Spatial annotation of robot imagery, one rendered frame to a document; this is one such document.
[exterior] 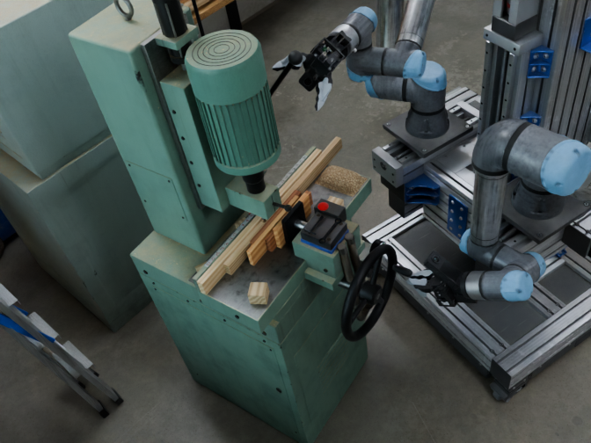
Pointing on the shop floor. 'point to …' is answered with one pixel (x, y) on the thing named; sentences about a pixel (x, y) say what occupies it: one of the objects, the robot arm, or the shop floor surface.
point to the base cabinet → (268, 359)
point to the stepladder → (33, 336)
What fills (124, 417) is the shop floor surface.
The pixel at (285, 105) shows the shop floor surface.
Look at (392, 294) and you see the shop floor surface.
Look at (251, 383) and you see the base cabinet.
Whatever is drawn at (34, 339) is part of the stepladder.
